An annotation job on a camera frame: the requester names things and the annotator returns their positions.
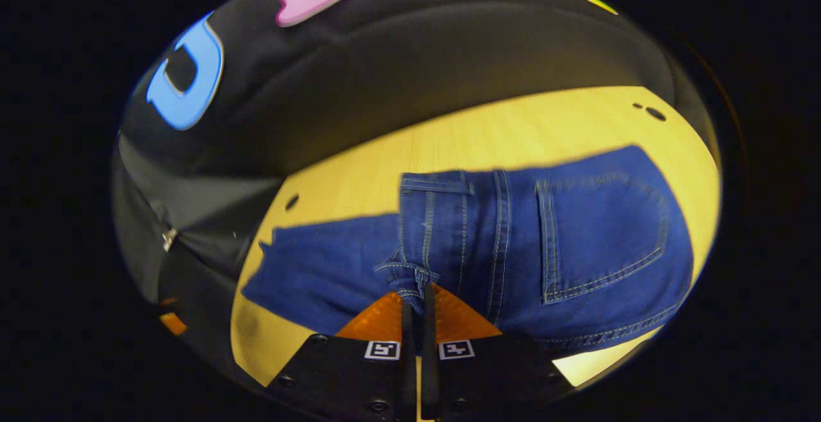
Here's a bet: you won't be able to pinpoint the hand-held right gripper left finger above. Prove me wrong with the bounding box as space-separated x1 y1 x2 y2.
266 291 417 422

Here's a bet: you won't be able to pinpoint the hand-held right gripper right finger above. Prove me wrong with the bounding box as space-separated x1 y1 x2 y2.
420 283 575 422

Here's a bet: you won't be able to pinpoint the blue denim jeans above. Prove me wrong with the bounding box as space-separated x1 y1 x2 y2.
241 145 695 353

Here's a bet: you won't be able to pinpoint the black backdrop cloth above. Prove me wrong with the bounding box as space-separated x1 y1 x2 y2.
112 0 722 378

